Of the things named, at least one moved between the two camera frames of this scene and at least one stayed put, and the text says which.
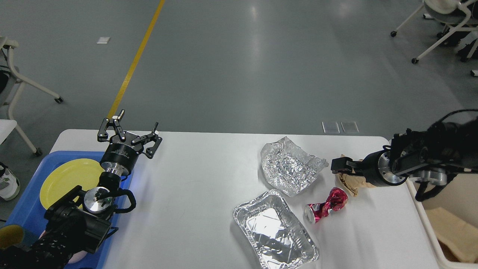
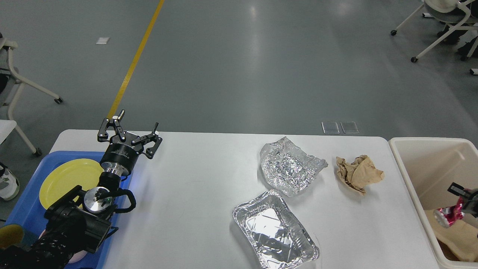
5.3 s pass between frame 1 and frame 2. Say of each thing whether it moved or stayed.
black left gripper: stayed
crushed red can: moved
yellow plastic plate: stayed
